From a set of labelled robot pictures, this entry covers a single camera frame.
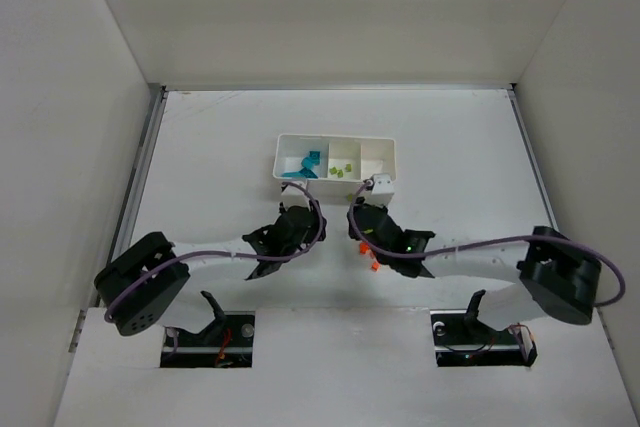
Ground purple cable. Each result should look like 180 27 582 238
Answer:
348 181 626 308
103 180 323 323

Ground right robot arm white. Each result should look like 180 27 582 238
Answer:
347 203 602 331

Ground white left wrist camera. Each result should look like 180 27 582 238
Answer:
280 181 308 209

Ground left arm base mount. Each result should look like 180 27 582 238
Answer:
160 291 256 369

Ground teal long lego brick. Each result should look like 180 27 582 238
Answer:
301 157 313 170

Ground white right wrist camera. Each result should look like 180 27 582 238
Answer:
368 173 395 207

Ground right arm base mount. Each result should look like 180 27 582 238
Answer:
430 290 538 368

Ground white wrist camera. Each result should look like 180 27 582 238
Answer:
280 181 308 209
368 173 395 207

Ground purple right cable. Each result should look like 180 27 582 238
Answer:
348 181 626 308

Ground teal small lego brick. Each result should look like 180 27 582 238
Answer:
301 168 318 179

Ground white divided container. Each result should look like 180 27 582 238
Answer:
273 134 396 198

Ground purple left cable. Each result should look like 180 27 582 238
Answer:
103 180 323 323

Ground teal square lego brick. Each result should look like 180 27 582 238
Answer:
309 151 321 163

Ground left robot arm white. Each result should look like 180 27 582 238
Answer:
94 204 326 337

